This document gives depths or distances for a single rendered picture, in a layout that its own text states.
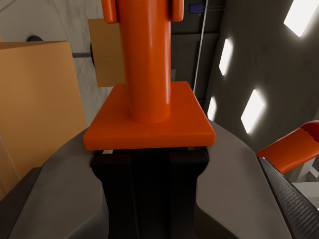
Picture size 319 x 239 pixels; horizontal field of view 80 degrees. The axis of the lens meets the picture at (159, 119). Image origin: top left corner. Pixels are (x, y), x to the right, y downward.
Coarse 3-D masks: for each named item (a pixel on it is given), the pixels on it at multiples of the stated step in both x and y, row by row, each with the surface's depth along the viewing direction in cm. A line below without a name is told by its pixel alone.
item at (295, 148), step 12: (300, 132) 13; (312, 132) 13; (276, 144) 14; (288, 144) 13; (300, 144) 13; (312, 144) 13; (264, 156) 14; (276, 156) 13; (288, 156) 13; (300, 156) 13; (312, 156) 13; (288, 168) 13
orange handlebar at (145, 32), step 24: (120, 0) 7; (144, 0) 7; (168, 0) 7; (120, 24) 8; (144, 24) 7; (168, 24) 8; (144, 48) 8; (168, 48) 8; (144, 72) 8; (168, 72) 9; (144, 96) 9; (168, 96) 9; (144, 120) 9
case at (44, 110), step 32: (0, 64) 16; (32, 64) 20; (64, 64) 28; (0, 96) 16; (32, 96) 20; (64, 96) 27; (0, 128) 16; (32, 128) 20; (64, 128) 27; (0, 160) 16; (32, 160) 20; (0, 192) 16
